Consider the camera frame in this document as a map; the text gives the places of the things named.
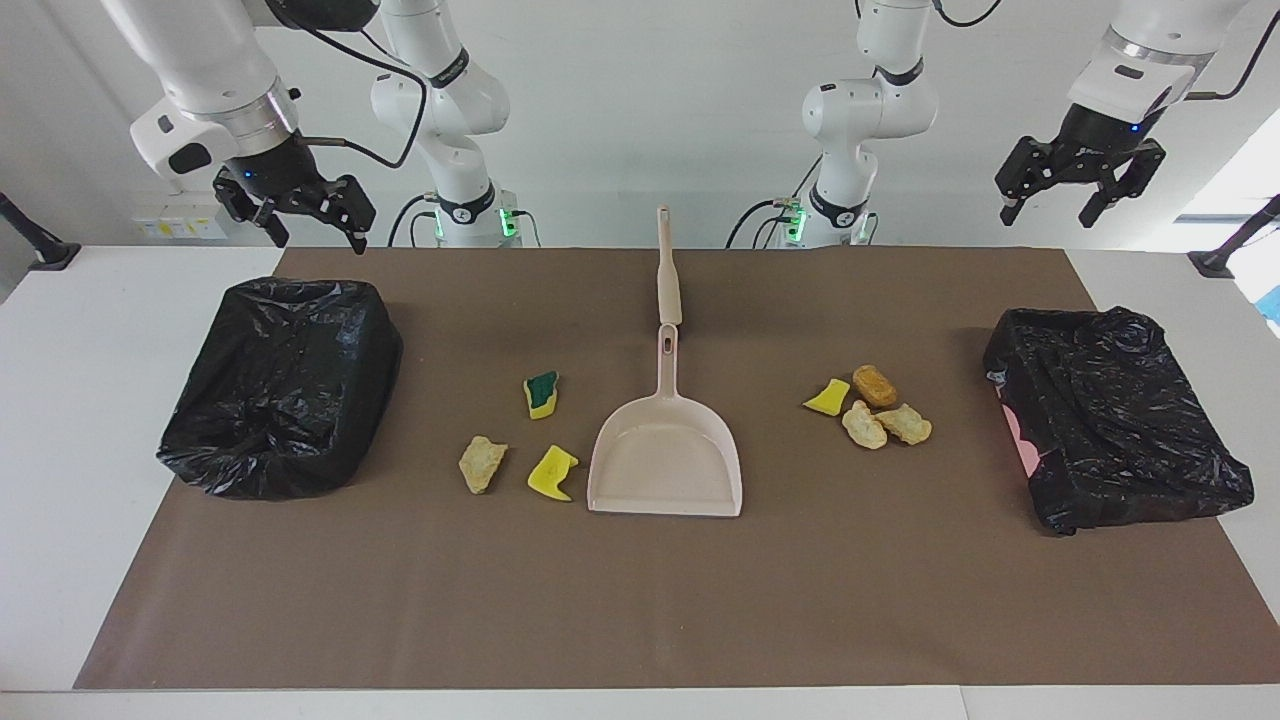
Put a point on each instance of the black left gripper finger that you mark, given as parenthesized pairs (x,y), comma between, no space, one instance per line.
(1025,165)
(1140,170)

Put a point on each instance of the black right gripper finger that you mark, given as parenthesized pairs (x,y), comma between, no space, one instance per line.
(228,195)
(352,205)

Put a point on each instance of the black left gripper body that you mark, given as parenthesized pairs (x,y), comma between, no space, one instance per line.
(1100,135)

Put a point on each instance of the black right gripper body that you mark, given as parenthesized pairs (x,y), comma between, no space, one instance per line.
(275,170)

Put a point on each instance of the green and yellow sponge piece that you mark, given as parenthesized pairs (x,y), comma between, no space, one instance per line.
(541,392)

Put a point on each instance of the orange-brown sponge chunk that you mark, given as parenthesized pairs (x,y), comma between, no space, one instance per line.
(875,386)

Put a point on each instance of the beige sponge chunk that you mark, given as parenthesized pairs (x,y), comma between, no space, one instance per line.
(863,427)
(906,424)
(482,463)

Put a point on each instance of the beige brush with black bristles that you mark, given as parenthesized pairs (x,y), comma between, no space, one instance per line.
(668,290)

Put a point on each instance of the yellow notched sponge piece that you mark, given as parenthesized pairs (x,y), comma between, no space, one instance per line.
(550,475)

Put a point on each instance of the beige plastic dustpan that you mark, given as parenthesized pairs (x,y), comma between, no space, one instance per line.
(665,450)

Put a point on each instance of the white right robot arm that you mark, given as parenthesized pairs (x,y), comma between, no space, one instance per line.
(200,60)

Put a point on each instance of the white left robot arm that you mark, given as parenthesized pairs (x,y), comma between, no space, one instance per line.
(870,110)

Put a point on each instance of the black bag-lined pink bin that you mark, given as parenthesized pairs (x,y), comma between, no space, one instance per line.
(1110,420)

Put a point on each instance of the blue object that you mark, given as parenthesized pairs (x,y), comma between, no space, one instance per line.
(1274,303)

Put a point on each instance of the brown paper table mat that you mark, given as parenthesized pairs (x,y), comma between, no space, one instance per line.
(640,600)

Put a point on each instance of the white wall socket box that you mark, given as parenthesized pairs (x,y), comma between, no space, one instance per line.
(175,225)

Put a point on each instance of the black camera stand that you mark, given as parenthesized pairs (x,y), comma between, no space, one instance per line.
(55,257)
(1213,263)

